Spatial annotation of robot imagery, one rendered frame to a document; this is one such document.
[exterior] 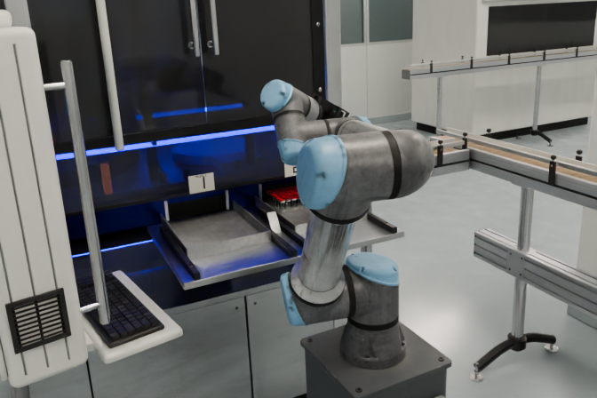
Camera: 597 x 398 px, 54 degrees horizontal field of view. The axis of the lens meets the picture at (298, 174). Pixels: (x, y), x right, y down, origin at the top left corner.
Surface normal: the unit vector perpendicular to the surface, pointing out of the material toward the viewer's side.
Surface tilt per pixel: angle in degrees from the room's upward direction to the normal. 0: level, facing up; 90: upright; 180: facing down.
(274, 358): 90
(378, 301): 90
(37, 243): 90
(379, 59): 90
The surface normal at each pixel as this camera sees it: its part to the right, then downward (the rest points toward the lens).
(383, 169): 0.23, 0.08
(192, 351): 0.44, 0.24
